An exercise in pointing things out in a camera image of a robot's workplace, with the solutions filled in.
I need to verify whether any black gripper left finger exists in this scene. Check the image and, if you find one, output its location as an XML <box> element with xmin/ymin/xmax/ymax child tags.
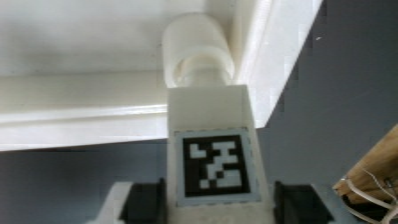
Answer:
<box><xmin>119</xmin><ymin>179</ymin><xmax>167</xmax><ymax>224</ymax></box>

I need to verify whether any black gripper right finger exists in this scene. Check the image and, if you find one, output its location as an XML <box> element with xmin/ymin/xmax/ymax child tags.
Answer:
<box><xmin>273</xmin><ymin>181</ymin><xmax>334</xmax><ymax>224</ymax></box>

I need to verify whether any white table leg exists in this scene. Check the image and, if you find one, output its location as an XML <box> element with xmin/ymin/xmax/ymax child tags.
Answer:
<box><xmin>167</xmin><ymin>85</ymin><xmax>275</xmax><ymax>224</ymax></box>

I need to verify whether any white square table top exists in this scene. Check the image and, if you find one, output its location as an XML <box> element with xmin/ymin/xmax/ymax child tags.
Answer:
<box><xmin>0</xmin><ymin>0</ymin><xmax>323</xmax><ymax>152</ymax></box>

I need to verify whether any brown box with cables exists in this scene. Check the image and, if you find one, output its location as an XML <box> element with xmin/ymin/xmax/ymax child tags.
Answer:
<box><xmin>332</xmin><ymin>124</ymin><xmax>398</xmax><ymax>224</ymax></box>

